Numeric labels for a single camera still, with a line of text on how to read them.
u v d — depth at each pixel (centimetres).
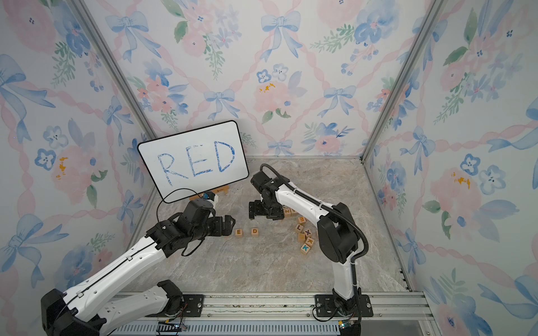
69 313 38
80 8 68
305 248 85
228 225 69
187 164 91
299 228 90
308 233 90
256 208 78
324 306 73
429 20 71
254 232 90
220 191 100
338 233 49
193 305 74
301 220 93
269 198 65
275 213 78
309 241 86
